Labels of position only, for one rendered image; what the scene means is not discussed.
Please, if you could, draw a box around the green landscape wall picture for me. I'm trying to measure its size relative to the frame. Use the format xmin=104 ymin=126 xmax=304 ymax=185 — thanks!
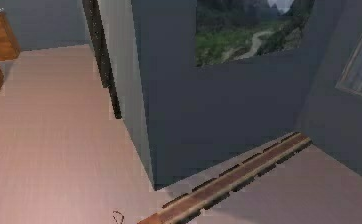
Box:
xmin=195 ymin=0 xmax=316 ymax=67

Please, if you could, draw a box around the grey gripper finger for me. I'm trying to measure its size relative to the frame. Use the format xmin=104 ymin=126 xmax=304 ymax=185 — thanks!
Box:
xmin=112 ymin=209 xmax=126 ymax=224

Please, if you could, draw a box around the brown wooden slatted furniture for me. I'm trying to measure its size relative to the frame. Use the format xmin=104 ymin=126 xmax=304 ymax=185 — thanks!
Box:
xmin=137 ymin=131 xmax=313 ymax=224

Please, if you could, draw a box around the grey framed wall picture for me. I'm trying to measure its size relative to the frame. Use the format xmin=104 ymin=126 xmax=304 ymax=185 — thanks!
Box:
xmin=334 ymin=14 xmax=362 ymax=102

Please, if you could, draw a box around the brown wooden cupboard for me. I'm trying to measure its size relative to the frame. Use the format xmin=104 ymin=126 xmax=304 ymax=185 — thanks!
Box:
xmin=0 ymin=7 xmax=22 ymax=62

